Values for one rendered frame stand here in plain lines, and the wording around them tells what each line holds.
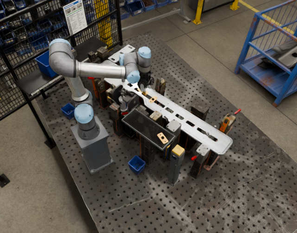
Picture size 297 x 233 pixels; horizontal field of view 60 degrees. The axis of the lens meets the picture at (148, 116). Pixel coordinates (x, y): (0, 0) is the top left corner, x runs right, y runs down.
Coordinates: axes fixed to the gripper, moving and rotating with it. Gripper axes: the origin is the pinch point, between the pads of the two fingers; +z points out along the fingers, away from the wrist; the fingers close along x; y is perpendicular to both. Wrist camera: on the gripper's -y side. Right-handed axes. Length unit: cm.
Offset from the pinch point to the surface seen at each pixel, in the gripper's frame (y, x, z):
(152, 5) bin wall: -168, 184, 74
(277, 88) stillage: 45, 202, 112
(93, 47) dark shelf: -92, 21, 25
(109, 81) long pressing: -48, 5, 28
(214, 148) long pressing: 59, 14, 28
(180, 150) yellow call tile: 48, -13, 12
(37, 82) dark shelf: -87, -41, 25
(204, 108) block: 32, 36, 25
